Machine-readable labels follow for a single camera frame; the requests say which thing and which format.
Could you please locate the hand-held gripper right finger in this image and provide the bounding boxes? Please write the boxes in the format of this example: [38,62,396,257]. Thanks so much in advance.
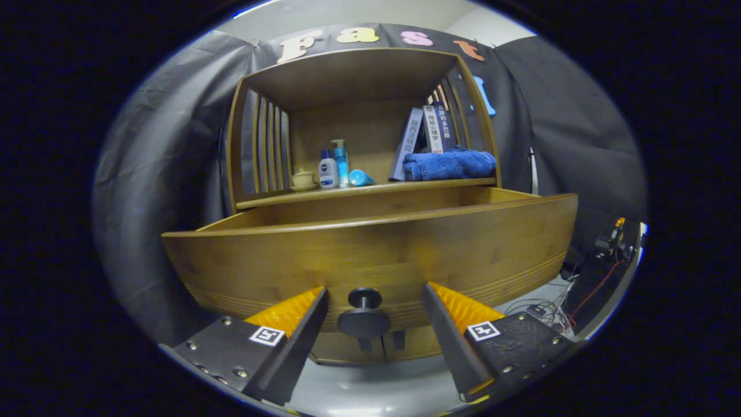
[421,281,574,403]

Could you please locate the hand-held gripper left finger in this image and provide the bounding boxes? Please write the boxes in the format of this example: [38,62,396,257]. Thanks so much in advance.
[159,286,329,406]

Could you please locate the black drawer knob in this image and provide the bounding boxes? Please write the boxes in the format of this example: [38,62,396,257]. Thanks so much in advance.
[337,287,392,339]

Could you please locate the wooden drawer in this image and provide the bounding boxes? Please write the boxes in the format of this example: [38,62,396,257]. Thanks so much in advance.
[161,186,579,334]

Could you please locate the wooden cabinet door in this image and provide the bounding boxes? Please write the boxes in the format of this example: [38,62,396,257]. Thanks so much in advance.
[310,331,383,365]
[382,329,445,361]

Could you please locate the wooden countertop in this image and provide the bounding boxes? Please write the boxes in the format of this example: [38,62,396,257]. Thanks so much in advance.
[236,177,497,210]

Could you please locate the wooden cabinet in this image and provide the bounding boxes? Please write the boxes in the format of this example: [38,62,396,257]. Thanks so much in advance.
[226,47,501,365]

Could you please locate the cream lidded teacup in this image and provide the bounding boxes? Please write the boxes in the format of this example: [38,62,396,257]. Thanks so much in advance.
[289,168,318,192]

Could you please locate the black equipment with orange part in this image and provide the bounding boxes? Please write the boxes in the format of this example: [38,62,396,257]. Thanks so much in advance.
[564,217,640,334]

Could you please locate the white bottle with blue cap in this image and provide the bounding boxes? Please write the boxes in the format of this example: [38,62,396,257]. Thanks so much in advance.
[318,149,340,189]

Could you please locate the blue folded towel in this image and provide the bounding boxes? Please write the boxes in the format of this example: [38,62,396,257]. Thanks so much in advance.
[402,146,497,182]

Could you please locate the blue pump bottle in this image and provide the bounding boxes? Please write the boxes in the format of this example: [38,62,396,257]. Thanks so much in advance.
[331,139,351,188]

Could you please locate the white-spined book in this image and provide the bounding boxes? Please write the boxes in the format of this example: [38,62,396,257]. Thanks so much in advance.
[423,105,445,154]

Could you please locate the dark blue book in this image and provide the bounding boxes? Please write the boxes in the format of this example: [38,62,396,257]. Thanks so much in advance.
[434,103,458,151]

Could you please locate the black backdrop cloth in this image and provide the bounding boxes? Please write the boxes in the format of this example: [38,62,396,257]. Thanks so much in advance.
[93,23,648,348]

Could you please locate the floor cables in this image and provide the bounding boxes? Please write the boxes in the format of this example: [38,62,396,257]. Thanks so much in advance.
[504,278,579,335]

